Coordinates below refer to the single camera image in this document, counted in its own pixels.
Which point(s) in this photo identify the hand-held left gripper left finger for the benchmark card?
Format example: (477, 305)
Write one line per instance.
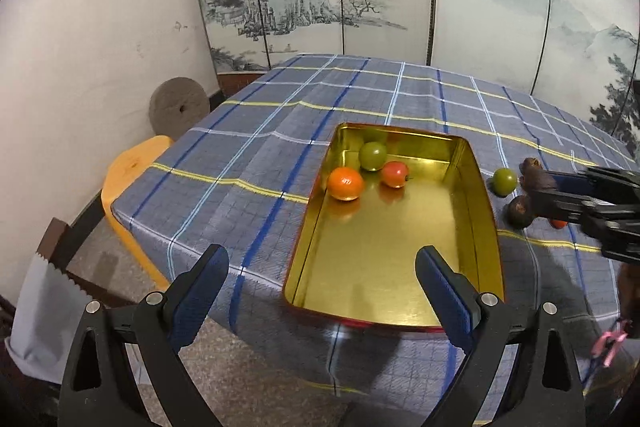
(202, 292)

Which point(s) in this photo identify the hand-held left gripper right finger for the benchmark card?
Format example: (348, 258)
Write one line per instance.
(442, 292)

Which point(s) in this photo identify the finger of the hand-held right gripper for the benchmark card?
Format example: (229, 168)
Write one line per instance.
(557, 207)
(572, 183)

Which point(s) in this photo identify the orange tangerine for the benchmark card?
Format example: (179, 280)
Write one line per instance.
(557, 223)
(345, 183)

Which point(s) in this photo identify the gold metal tin tray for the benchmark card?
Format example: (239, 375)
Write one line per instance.
(395, 257)

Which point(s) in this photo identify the large green tomato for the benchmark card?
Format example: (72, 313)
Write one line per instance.
(504, 181)

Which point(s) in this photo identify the red tomato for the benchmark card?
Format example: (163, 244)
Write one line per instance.
(394, 173)

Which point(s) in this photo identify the small green tomato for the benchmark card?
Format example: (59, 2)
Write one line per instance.
(373, 155)

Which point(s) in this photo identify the small wrinkled brown passion fruit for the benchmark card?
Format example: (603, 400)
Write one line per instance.
(530, 165)

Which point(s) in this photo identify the blue plaid tablecloth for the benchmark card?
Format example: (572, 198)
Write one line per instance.
(240, 167)

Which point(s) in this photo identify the pink ribbon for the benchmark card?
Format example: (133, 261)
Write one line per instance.
(607, 347)

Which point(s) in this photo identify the orange wooden stool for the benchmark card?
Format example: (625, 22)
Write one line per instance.
(130, 167)

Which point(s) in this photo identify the white paper bag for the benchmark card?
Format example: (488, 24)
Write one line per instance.
(42, 317)

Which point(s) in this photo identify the round grey millstone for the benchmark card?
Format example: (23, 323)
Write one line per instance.
(177, 107)

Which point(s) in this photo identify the dark wooden frame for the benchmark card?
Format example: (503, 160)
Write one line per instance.
(57, 237)

